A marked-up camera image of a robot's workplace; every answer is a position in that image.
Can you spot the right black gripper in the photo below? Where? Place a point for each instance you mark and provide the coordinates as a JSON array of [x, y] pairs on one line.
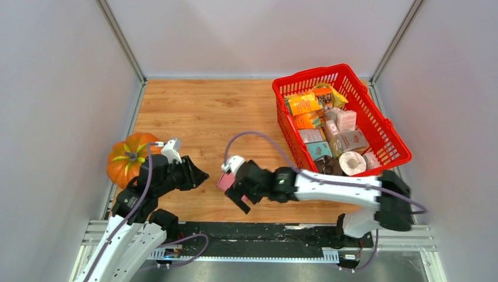
[[236, 197]]

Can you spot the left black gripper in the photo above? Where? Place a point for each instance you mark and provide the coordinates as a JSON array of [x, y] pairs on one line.
[[193, 175]]

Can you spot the pink paper box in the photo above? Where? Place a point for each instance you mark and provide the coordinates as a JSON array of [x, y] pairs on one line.
[[228, 184]]

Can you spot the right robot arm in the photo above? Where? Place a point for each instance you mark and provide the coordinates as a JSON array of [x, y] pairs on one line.
[[384, 200]]

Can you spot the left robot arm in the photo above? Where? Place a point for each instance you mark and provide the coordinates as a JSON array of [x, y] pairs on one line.
[[137, 226]]

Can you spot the teal box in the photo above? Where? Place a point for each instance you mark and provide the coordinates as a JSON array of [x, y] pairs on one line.
[[318, 150]]

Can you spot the orange snack box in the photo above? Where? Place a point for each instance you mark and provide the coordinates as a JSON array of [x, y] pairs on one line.
[[302, 103]]

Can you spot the pink small box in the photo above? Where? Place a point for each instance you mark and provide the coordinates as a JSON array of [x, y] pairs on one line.
[[346, 121]]

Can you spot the orange pumpkin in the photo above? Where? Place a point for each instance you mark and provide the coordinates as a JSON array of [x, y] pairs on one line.
[[126, 157]]

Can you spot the pink white carton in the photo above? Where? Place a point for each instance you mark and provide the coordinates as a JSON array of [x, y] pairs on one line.
[[352, 141]]

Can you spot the white tape roll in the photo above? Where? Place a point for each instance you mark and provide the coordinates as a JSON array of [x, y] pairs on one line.
[[352, 163]]

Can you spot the yellow snack bag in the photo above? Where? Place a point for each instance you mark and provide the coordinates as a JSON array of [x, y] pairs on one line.
[[328, 96]]

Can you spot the red plastic basket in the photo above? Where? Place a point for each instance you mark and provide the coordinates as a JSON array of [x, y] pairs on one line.
[[384, 141]]

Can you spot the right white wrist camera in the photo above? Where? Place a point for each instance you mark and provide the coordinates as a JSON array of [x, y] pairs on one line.
[[232, 164]]

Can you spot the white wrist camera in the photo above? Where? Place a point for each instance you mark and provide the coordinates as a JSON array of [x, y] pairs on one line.
[[232, 164], [170, 150]]

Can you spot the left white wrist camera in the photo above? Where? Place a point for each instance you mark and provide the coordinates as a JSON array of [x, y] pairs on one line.
[[170, 150]]

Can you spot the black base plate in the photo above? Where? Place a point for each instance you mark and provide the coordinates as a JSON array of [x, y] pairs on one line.
[[263, 240]]

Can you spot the aluminium frame rail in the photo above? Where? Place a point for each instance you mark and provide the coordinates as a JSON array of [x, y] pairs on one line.
[[418, 240]]

